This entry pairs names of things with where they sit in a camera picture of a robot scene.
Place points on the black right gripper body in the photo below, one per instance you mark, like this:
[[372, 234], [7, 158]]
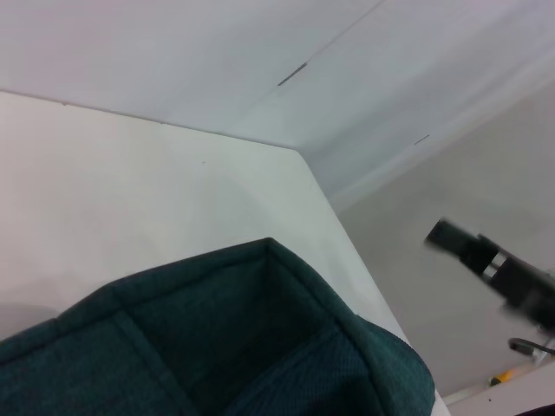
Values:
[[529, 294]]

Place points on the yellow and black tool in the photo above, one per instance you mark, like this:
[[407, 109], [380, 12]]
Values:
[[503, 378]]

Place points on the dark green insulated lunch bag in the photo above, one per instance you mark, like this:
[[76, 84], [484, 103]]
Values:
[[217, 338]]

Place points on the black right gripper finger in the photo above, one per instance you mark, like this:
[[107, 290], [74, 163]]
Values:
[[464, 245]]

